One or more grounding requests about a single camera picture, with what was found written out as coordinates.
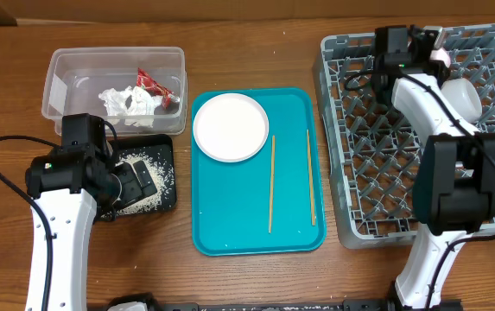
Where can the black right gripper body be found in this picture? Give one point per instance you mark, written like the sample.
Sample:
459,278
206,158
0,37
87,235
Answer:
434,66

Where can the small pink bowl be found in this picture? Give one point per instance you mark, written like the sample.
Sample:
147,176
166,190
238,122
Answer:
440,57

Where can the white napkin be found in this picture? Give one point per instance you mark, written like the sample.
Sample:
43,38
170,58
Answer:
134,106

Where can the red snack wrapper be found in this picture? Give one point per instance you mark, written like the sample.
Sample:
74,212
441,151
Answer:
148,84

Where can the large white plate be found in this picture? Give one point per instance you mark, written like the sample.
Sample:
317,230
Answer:
231,127

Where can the wooden chopstick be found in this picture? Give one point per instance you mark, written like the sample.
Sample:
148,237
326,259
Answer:
272,178
310,180

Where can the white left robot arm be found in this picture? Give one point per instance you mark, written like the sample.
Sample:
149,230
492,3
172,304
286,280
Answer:
60,242

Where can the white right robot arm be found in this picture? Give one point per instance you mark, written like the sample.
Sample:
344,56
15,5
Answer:
454,190

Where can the grey dishwasher rack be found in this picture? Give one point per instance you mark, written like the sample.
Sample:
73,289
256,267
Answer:
374,153

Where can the black plastic tray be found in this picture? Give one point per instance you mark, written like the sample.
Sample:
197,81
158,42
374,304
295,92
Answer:
165,147

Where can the clear plastic bin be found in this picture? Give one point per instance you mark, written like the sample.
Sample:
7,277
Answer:
77,76

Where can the cooked rice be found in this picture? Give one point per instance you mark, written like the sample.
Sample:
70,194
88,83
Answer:
163,177

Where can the teal serving tray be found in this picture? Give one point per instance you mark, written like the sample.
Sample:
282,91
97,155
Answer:
230,200

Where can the black frame rail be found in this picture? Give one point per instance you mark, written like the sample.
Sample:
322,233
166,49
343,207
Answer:
346,305

